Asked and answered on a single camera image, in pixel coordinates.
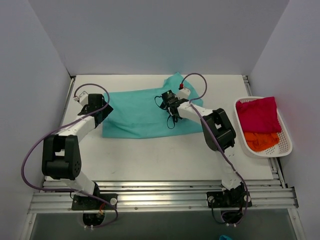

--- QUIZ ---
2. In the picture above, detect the teal t-shirt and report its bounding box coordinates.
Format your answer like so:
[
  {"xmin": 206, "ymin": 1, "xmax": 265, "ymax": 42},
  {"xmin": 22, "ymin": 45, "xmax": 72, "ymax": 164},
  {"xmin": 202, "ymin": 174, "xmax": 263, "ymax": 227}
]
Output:
[{"xmin": 102, "ymin": 72, "xmax": 202, "ymax": 139}]

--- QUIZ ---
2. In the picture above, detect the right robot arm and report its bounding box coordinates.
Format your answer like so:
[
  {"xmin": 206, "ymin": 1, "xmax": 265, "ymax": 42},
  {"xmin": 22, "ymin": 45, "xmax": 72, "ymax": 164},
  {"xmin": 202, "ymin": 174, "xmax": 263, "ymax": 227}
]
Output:
[{"xmin": 159, "ymin": 88, "xmax": 243, "ymax": 207}]

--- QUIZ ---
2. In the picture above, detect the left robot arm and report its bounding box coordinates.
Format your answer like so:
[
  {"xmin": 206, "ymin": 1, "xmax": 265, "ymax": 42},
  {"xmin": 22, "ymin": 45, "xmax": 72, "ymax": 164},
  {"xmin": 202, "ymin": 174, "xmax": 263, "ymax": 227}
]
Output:
[{"xmin": 41, "ymin": 92, "xmax": 113, "ymax": 210}]

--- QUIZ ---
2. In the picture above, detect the magenta t-shirt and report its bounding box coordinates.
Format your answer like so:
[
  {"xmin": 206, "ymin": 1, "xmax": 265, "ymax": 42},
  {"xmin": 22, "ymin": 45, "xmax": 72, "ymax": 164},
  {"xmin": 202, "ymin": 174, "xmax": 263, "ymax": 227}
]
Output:
[{"xmin": 235, "ymin": 96, "xmax": 282, "ymax": 134}]

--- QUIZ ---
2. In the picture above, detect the orange t-shirt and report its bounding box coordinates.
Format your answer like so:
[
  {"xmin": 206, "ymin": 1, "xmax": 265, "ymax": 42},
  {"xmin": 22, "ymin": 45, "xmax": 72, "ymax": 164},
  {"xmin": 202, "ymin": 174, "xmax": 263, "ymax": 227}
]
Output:
[{"xmin": 244, "ymin": 132, "xmax": 280, "ymax": 152}]

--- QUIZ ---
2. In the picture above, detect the white plastic basket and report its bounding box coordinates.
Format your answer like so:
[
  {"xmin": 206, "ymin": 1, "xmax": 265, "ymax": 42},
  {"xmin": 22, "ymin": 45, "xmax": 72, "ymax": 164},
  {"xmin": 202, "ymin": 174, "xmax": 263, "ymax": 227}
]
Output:
[{"xmin": 234, "ymin": 96, "xmax": 293, "ymax": 158}]

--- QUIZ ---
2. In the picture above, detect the teal object at bottom edge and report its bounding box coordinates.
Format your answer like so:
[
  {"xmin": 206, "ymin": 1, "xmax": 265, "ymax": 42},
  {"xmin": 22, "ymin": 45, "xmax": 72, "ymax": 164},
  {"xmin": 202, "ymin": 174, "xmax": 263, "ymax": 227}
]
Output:
[{"xmin": 219, "ymin": 235, "xmax": 230, "ymax": 240}]

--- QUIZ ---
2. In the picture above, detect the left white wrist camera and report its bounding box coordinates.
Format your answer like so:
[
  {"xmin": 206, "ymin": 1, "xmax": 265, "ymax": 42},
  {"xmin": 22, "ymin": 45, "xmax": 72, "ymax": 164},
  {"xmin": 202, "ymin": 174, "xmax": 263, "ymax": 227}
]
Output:
[{"xmin": 73, "ymin": 91, "xmax": 89, "ymax": 106}]

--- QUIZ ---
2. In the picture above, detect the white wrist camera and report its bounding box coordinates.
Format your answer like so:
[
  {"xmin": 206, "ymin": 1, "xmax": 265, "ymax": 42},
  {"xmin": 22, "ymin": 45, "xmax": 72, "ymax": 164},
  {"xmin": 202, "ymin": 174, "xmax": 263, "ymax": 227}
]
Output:
[
  {"xmin": 176, "ymin": 83, "xmax": 191, "ymax": 101},
  {"xmin": 73, "ymin": 91, "xmax": 89, "ymax": 106}
]

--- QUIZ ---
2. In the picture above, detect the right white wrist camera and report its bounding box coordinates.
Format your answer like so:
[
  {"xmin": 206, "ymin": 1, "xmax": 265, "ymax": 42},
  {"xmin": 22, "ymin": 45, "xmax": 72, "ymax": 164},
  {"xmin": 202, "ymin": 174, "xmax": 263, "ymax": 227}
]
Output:
[{"xmin": 176, "ymin": 83, "xmax": 191, "ymax": 101}]

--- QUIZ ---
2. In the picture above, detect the black looped cable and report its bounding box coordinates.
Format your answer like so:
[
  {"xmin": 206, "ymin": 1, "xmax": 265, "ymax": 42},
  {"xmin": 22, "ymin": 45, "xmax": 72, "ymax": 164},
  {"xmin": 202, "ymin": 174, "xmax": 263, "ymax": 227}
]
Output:
[{"xmin": 153, "ymin": 94, "xmax": 180, "ymax": 130}]

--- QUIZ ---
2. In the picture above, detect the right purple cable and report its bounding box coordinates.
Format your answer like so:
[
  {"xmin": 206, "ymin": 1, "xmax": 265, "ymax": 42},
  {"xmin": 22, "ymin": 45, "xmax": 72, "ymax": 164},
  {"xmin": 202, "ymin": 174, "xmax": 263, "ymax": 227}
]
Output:
[{"xmin": 180, "ymin": 72, "xmax": 250, "ymax": 226}]

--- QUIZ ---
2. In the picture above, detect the purple cable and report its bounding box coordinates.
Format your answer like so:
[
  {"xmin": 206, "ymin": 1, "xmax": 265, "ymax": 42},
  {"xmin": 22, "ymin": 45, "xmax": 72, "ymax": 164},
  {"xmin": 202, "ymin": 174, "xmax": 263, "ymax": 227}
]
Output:
[
  {"xmin": 180, "ymin": 72, "xmax": 250, "ymax": 226},
  {"xmin": 20, "ymin": 83, "xmax": 119, "ymax": 229}
]

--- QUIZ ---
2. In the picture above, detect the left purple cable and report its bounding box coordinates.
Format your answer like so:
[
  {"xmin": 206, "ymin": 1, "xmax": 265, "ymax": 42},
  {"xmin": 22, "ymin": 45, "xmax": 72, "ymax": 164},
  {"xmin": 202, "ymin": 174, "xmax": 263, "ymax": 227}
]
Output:
[{"xmin": 20, "ymin": 83, "xmax": 119, "ymax": 229}]

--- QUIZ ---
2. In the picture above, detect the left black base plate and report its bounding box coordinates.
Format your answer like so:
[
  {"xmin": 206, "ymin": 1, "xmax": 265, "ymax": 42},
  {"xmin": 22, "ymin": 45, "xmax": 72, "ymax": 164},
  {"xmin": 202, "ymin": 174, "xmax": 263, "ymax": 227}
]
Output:
[{"xmin": 71, "ymin": 193, "xmax": 118, "ymax": 211}]

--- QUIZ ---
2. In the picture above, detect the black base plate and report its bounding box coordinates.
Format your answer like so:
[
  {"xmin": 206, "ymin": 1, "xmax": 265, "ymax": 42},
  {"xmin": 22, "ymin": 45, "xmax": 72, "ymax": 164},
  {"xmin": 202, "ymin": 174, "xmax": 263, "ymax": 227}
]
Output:
[
  {"xmin": 206, "ymin": 190, "xmax": 247, "ymax": 209},
  {"xmin": 71, "ymin": 193, "xmax": 118, "ymax": 211}
]

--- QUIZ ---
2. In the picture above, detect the aluminium mounting rail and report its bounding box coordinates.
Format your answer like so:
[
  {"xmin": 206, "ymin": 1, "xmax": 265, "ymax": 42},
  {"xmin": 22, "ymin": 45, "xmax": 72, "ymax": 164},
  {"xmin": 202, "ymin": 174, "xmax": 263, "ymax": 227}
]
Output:
[{"xmin": 28, "ymin": 178, "xmax": 298, "ymax": 214}]

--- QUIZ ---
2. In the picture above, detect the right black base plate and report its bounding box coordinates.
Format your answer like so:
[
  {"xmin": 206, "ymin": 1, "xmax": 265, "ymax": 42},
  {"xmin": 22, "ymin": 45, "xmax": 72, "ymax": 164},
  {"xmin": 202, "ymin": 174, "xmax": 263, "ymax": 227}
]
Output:
[{"xmin": 206, "ymin": 190, "xmax": 247, "ymax": 209}]

